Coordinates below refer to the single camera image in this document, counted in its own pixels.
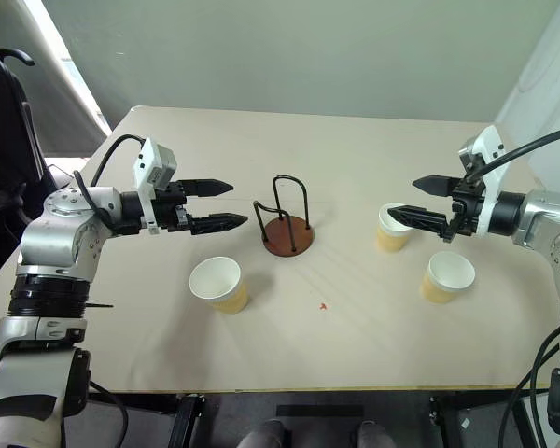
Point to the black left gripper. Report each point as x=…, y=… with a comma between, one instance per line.
x=168, y=210

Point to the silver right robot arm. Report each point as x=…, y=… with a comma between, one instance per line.
x=541, y=214

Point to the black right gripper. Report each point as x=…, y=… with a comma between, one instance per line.
x=466, y=210

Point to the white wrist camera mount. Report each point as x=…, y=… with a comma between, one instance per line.
x=490, y=149
x=154, y=163

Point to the small red speck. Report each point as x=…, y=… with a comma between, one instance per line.
x=323, y=306

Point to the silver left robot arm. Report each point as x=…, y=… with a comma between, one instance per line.
x=56, y=233

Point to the black chair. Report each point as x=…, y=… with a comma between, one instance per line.
x=4, y=140

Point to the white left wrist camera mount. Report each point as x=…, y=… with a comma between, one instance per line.
x=154, y=163

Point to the black metal table leg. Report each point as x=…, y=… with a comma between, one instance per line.
x=445, y=420
x=186, y=420

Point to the dark grey rounded shape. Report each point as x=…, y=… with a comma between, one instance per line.
x=373, y=434
x=263, y=434

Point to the white leaning board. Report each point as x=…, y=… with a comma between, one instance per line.
x=51, y=56

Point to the tan ribbed paper cup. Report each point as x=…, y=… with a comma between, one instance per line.
x=392, y=240
x=214, y=280
x=448, y=275

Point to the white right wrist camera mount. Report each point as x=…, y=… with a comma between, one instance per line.
x=490, y=149

